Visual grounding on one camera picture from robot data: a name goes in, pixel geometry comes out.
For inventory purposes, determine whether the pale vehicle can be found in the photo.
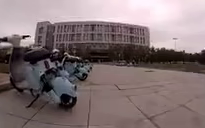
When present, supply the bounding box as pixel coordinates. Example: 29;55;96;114
114;60;128;67

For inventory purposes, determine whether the grey stone slab plaza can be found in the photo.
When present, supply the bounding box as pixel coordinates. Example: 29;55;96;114
0;63;205;128

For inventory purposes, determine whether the grass strip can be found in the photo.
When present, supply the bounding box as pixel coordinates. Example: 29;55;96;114
136;62;205;75

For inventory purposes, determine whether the row of pale blue scooters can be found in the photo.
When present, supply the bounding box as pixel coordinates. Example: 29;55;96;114
0;33;94;109

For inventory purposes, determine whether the row of dark trees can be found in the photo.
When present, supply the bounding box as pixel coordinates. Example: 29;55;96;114
66;44;205;66

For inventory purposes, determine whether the pale curved multi-storey building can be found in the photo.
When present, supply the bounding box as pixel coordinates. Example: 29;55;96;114
33;20;151;63

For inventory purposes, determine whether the street lamp pole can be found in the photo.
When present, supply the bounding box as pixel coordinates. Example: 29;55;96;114
172;37;179;52

